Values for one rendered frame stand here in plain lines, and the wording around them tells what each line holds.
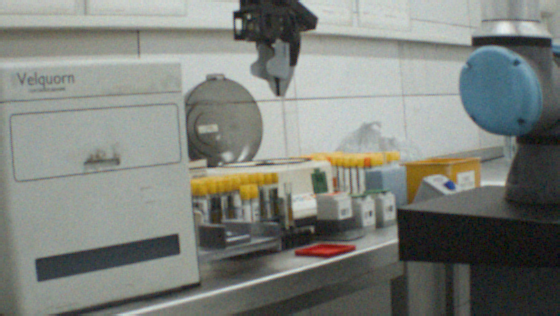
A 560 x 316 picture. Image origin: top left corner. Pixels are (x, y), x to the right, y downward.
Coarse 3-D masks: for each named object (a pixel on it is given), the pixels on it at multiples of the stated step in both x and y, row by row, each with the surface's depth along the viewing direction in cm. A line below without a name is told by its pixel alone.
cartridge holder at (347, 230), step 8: (352, 216) 134; (320, 224) 134; (328, 224) 133; (336, 224) 132; (344, 224) 132; (352, 224) 134; (312, 232) 135; (320, 232) 134; (328, 232) 133; (336, 232) 132; (344, 232) 131; (352, 232) 131; (360, 232) 133; (344, 240) 131
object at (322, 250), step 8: (304, 248) 122; (312, 248) 123; (320, 248) 124; (328, 248) 124; (336, 248) 123; (344, 248) 119; (352, 248) 120; (304, 256) 119; (312, 256) 118; (320, 256) 117; (328, 256) 116
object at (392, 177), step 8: (376, 168) 155; (384, 168) 153; (392, 168) 152; (400, 168) 155; (368, 176) 150; (376, 176) 149; (384, 176) 149; (392, 176) 152; (400, 176) 155; (368, 184) 151; (376, 184) 150; (384, 184) 149; (392, 184) 152; (400, 184) 155; (392, 192) 152; (400, 192) 154; (400, 200) 154
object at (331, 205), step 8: (328, 192) 137; (336, 192) 136; (344, 192) 135; (320, 200) 134; (328, 200) 133; (336, 200) 132; (344, 200) 133; (320, 208) 134; (328, 208) 133; (336, 208) 132; (344, 208) 133; (320, 216) 134; (328, 216) 133; (336, 216) 132; (344, 216) 133
